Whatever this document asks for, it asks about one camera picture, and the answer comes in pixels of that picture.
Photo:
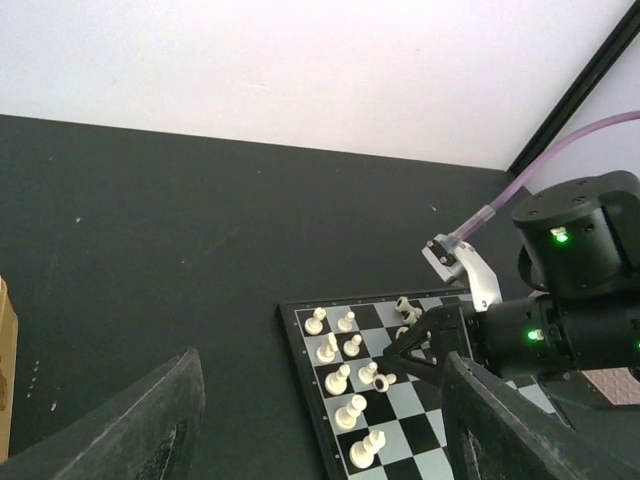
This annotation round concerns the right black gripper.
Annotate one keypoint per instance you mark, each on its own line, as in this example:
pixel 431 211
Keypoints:
pixel 422 351

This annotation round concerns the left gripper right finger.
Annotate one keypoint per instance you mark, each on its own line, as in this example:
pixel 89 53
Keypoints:
pixel 494 432

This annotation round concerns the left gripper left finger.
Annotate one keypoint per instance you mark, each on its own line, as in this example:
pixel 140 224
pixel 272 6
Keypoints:
pixel 148 431

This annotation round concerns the white king chess piece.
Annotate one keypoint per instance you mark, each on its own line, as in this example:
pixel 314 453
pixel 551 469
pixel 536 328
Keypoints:
pixel 362 453

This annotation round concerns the white pawn chess piece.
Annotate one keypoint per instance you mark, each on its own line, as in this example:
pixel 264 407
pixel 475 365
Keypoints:
pixel 346 323

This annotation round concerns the white knight chess piece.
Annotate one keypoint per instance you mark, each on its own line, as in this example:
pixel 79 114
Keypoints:
pixel 326 352

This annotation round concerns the white bishop chess piece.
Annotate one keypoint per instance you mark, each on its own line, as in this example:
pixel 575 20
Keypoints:
pixel 336 382

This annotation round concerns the white rook chess piece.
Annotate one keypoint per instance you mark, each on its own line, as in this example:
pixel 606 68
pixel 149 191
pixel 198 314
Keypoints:
pixel 315 324

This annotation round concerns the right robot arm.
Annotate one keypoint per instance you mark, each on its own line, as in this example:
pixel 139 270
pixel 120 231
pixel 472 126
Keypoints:
pixel 580 257

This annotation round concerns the black and white chessboard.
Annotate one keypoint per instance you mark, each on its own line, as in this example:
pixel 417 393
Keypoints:
pixel 408 413

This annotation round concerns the pink metal tray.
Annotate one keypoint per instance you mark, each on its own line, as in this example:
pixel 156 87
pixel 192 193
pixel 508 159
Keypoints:
pixel 617 385

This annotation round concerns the gold metal tray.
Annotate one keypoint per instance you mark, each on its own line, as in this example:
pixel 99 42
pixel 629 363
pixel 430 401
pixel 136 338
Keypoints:
pixel 8 352

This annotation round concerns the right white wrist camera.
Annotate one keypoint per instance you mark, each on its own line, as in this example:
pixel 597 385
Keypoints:
pixel 458 263

